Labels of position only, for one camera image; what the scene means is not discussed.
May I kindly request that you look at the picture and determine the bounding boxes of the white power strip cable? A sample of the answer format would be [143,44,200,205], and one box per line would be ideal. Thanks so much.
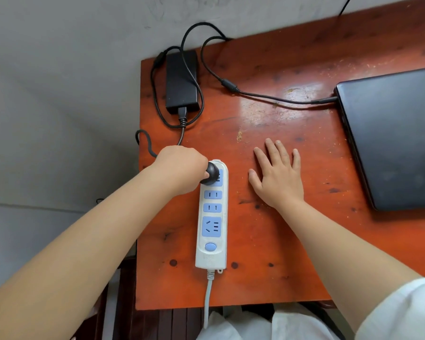
[203,269,216,330]

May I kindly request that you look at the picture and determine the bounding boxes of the white power strip blue sockets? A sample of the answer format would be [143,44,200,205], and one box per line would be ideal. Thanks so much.
[195,159,229,274]

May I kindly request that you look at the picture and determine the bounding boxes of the black laptop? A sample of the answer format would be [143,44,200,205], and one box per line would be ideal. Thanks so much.
[334,66,425,212]

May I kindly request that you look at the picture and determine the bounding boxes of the person's right hand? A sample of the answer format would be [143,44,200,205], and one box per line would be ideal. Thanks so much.
[248,138,305,210]

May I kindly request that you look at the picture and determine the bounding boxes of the white clothing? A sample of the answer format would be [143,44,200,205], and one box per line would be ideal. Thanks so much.
[196,302,340,340]

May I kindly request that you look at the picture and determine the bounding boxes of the person's left forearm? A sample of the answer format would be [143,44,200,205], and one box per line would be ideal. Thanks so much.
[0,163,180,340]

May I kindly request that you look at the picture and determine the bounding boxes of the black laptop charging cable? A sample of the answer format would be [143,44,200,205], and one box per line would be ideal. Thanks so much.
[150,22,339,129]

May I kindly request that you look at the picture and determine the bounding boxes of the person's left hand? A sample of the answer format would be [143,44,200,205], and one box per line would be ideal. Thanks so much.
[152,145,210,197]

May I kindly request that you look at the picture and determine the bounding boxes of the white sleeve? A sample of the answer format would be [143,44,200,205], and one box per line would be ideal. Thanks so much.
[354,278,425,340]

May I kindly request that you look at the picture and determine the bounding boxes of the person's right forearm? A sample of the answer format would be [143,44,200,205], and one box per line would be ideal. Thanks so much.
[271,199,423,333]

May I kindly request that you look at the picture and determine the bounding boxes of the black mains cord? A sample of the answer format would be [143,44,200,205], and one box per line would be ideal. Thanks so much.
[135,107,188,158]

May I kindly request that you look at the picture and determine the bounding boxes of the black laptop power adapter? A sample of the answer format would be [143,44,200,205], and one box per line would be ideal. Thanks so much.
[165,50,201,115]

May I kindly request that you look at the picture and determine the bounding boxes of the black power plug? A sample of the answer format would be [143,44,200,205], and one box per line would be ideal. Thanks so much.
[200,161,221,185]

